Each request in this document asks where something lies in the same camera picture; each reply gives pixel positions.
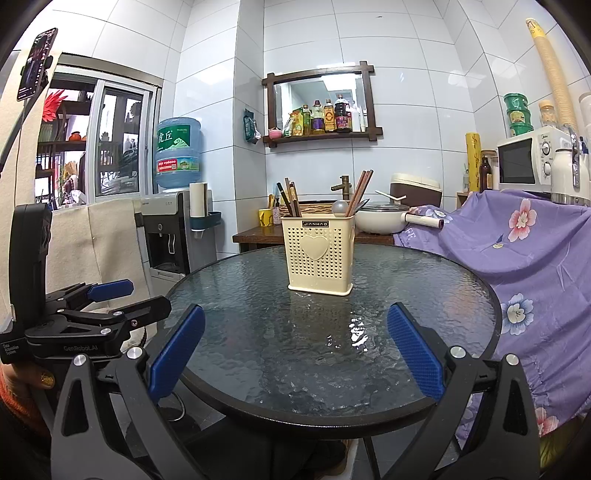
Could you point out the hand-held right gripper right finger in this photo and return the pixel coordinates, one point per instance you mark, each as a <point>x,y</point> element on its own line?
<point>415,353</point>

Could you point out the white paper cup tube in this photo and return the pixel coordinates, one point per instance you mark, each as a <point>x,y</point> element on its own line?
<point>197,198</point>

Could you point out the sliding window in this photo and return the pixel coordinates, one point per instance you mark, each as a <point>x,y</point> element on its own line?
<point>120,138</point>

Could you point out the green oil bottle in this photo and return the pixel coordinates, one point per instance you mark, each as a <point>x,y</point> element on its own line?
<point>305,121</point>

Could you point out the yellow roll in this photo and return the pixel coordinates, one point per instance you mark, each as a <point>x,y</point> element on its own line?
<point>473,161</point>

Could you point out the brown textured sink basin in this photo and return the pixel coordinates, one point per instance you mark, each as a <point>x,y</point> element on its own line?
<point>318,208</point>

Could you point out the brown and white rice cooker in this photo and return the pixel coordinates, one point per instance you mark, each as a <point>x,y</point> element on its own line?
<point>415,189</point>

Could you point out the sleeve of paper cups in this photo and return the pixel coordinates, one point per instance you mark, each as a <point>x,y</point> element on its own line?
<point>551,74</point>

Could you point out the smartphone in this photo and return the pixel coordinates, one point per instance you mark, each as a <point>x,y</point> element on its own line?
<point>37,64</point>

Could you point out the green hanging packet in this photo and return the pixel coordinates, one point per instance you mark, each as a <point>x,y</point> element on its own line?
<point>250,127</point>

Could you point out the white pot with glass lid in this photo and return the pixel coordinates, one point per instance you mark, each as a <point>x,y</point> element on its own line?
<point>378,224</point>

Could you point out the brown glass bottle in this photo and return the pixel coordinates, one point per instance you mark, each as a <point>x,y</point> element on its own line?
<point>485,175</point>

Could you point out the wooden box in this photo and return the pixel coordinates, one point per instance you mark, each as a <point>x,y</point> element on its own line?
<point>461,199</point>

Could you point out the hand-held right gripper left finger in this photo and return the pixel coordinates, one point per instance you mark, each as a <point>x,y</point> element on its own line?
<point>178,353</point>

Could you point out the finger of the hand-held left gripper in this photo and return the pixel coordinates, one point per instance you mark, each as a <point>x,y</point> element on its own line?
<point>147,309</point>
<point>111,290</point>

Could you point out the white kettle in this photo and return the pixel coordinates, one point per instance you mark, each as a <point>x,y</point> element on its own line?
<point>563,170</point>

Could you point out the person's left forearm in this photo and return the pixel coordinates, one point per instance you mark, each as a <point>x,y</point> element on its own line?
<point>7,397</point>

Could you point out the translucent plastic spoon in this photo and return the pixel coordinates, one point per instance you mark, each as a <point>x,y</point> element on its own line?
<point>341,207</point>

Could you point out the jar with yellow contents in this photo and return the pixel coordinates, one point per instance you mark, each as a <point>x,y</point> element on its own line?
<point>546,115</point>

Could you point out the bottle with purple label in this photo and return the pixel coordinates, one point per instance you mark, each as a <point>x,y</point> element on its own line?
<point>318,121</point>

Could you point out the white squeeze bottle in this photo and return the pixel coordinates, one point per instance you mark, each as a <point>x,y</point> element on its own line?
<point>361,117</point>
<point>353,117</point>

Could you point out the yellow snack packet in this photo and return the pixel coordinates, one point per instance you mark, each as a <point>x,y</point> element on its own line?
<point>293,123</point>

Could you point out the grey water dispenser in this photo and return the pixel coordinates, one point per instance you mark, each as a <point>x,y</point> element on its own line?
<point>159,240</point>

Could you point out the dark soy sauce bottle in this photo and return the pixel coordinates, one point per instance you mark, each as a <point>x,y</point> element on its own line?
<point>342,117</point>

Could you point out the dark wooden sink counter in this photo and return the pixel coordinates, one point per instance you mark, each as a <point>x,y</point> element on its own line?
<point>258,236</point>

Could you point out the small clear bottle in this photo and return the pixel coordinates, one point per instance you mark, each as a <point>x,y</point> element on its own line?
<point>465,180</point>

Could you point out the white microwave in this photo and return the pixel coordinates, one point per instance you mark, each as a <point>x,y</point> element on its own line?
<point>517,161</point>

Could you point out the person's left hand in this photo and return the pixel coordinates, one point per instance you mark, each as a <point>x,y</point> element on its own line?
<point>32,374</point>

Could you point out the cream plastic utensil holder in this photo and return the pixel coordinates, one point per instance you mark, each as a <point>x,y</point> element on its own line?
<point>318,263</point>

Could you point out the wooden framed mirror shelf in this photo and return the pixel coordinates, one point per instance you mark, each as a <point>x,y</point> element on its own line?
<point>368,101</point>

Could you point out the yellow cup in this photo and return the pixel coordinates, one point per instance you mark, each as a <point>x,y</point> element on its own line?
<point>264,218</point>

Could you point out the teal cup holder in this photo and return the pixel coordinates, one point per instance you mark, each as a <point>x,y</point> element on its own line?
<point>210,219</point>

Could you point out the bronze faucet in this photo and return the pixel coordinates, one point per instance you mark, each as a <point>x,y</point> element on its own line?
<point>345,189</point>

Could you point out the dark wooden display shelf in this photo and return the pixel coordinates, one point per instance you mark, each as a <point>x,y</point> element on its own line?
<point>60,145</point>

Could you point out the beige cloth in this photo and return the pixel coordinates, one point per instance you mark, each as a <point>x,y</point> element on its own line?
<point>106,240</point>

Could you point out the purple floral cloth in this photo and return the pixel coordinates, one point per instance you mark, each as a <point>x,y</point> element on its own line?
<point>531,267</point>

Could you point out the red artificial flower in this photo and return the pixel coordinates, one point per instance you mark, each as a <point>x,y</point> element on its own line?
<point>53,106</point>

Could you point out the amber bottle with yellow label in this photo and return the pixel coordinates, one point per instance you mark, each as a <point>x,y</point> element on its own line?
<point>328,119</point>

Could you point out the blue water jug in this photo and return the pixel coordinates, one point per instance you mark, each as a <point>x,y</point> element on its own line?
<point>178,152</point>

